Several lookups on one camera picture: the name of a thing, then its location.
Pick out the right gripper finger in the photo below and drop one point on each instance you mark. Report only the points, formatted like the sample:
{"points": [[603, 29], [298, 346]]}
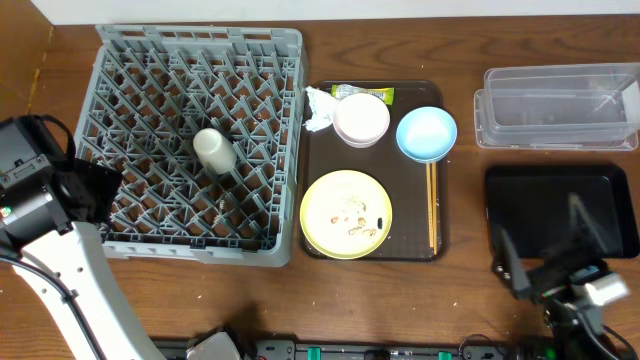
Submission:
{"points": [[513, 275], [585, 232]]}

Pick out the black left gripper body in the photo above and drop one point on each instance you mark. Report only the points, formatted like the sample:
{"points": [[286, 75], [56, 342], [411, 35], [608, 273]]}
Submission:
{"points": [[93, 187]]}

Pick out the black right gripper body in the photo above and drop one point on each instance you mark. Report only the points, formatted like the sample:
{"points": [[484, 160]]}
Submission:
{"points": [[548, 270]]}

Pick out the white plastic cup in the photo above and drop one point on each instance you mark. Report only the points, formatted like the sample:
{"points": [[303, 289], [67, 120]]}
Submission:
{"points": [[214, 151]]}

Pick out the light blue bowl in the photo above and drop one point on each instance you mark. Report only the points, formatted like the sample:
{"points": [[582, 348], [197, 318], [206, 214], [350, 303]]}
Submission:
{"points": [[426, 134]]}

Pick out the pink bowl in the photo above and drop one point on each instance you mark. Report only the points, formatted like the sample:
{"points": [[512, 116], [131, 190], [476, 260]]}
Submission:
{"points": [[361, 120]]}

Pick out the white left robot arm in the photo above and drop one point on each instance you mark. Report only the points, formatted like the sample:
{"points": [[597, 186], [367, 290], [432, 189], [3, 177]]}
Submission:
{"points": [[52, 206]]}

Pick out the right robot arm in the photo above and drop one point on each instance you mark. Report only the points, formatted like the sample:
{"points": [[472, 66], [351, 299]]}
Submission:
{"points": [[578, 331]]}

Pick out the black plastic bin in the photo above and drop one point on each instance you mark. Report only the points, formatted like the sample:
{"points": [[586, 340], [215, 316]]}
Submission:
{"points": [[531, 203]]}

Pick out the clear plastic bin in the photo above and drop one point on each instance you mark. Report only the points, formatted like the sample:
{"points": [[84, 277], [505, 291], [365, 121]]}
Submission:
{"points": [[580, 107]]}

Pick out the grey plastic dish rack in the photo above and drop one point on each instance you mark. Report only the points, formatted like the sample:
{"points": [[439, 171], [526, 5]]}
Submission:
{"points": [[152, 89]]}

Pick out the yellow plate with crumbs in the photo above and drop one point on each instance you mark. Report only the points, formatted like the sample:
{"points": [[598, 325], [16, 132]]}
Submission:
{"points": [[346, 214]]}

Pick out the dark brown serving tray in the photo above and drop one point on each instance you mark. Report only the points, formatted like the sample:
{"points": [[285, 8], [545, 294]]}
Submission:
{"points": [[404, 180]]}

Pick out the green snack wrapper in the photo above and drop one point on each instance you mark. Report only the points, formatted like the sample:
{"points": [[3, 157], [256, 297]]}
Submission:
{"points": [[342, 91]]}

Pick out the crumpled white napkin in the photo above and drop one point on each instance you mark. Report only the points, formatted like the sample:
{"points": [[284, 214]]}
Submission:
{"points": [[322, 106]]}

